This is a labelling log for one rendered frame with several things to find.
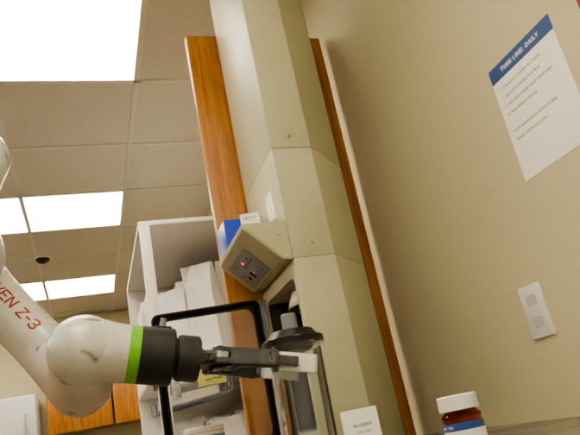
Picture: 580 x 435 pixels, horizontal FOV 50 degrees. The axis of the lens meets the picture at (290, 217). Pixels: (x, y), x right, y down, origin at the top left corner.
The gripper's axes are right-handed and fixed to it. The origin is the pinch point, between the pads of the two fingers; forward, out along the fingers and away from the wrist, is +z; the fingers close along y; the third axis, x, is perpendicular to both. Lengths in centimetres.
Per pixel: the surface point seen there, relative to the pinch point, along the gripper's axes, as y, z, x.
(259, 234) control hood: 33.6, 0.7, -36.9
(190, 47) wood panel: 71, -18, -116
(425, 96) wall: 23, 42, -79
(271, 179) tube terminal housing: 38, 4, -54
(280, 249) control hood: 33.5, 6.3, -33.8
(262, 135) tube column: 38, 1, -67
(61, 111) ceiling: 170, -66, -140
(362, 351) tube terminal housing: 35.4, 28.0, -11.1
